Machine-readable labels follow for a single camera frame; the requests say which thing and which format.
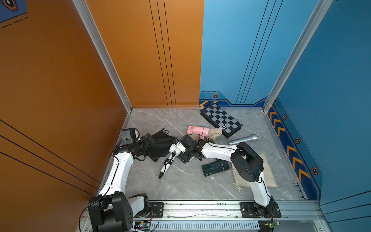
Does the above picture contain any black cloth bag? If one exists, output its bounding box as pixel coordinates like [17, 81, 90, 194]
[142, 128, 176, 162]

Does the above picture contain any white hair dryer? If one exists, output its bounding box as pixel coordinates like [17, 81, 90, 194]
[159, 142, 186, 179]

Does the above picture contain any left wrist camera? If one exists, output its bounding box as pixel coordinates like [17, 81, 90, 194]
[120, 128, 140, 145]

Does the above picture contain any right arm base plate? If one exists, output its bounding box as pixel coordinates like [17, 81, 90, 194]
[240, 202, 282, 218]

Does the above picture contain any beige drawstring bag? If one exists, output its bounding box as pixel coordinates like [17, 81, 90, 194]
[207, 127, 223, 144]
[232, 153, 278, 194]

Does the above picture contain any black white chessboard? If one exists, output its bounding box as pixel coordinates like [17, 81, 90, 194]
[200, 103, 243, 138]

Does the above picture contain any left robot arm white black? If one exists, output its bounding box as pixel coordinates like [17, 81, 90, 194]
[84, 133, 155, 232]

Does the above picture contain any beige drawstring bag under pink dryer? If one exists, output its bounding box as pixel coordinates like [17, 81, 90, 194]
[207, 127, 223, 144]

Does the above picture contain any green circuit board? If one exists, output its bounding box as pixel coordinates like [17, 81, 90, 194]
[265, 221, 280, 231]
[133, 221, 151, 232]

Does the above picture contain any green circuit board right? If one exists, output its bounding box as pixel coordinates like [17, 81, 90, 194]
[265, 221, 280, 231]

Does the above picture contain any green circuit board left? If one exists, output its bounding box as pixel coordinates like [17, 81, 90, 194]
[133, 221, 151, 232]

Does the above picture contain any pink hair dryer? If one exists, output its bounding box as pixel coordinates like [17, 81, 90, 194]
[187, 126, 210, 137]

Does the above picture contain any silver cylinder flashlight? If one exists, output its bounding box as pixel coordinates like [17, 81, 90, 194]
[228, 134, 261, 146]

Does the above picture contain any aluminium front rail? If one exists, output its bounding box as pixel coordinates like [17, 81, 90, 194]
[149, 200, 325, 222]

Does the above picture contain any dark green hair dryer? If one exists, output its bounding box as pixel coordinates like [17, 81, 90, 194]
[202, 159, 230, 177]

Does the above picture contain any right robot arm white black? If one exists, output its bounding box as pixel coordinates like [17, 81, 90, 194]
[175, 135, 277, 218]

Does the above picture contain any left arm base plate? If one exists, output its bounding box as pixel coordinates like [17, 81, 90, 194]
[129, 202, 164, 219]

